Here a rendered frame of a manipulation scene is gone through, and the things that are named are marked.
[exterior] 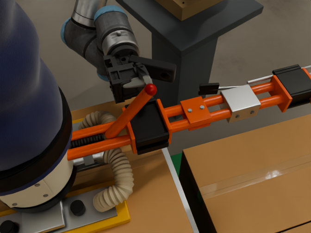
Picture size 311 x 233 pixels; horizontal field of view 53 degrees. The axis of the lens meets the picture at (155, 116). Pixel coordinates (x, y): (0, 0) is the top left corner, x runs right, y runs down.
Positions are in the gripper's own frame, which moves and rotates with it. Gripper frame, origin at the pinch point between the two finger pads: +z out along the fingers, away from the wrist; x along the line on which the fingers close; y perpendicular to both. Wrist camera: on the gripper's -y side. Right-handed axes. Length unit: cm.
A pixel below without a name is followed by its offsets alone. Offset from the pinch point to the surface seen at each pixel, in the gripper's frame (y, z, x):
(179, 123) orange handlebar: -4.1, 3.9, 1.1
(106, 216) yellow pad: 15.3, 14.4, -10.5
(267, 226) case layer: -34, 19, -54
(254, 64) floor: -105, -95, -108
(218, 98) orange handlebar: -14.5, 0.3, 1.0
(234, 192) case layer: -29, 5, -54
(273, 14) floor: -148, -143, -108
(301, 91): -31.9, 4.8, 2.5
